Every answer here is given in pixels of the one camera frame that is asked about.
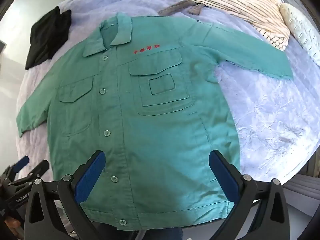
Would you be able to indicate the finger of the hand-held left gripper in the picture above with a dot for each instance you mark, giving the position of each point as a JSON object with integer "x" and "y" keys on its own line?
{"x": 40, "y": 167}
{"x": 21, "y": 163}

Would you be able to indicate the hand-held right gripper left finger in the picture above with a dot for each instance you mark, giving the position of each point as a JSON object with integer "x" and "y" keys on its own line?
{"x": 91, "y": 177}

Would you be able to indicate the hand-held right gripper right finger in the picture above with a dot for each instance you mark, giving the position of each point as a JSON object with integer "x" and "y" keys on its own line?
{"x": 223, "y": 177}

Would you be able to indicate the green work jacket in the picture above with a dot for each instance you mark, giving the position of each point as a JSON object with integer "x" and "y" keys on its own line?
{"x": 155, "y": 130}

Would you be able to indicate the lavender bed sheet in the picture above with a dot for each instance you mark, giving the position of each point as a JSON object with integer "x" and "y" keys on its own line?
{"x": 262, "y": 117}

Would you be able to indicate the black folded garment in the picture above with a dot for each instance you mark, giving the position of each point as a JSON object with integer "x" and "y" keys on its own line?
{"x": 47, "y": 37}

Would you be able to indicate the white patterned pillow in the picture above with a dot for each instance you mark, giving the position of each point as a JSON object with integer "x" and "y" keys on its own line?
{"x": 300, "y": 27}

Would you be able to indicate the cream striped fleece robe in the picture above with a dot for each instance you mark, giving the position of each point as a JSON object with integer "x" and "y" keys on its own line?
{"x": 245, "y": 7}

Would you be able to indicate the grey robe belt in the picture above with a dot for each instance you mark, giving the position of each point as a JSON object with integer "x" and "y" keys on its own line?
{"x": 180, "y": 7}

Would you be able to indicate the grey bed frame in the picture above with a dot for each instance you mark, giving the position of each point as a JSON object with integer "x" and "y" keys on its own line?
{"x": 300, "y": 190}

